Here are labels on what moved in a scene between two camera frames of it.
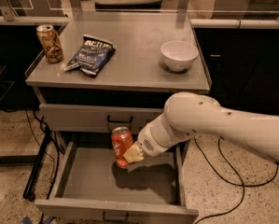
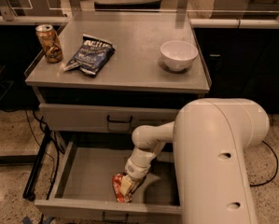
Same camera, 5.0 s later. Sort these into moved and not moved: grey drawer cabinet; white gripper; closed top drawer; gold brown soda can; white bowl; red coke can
Moved: red coke can; white gripper
Not moved: gold brown soda can; grey drawer cabinet; white bowl; closed top drawer
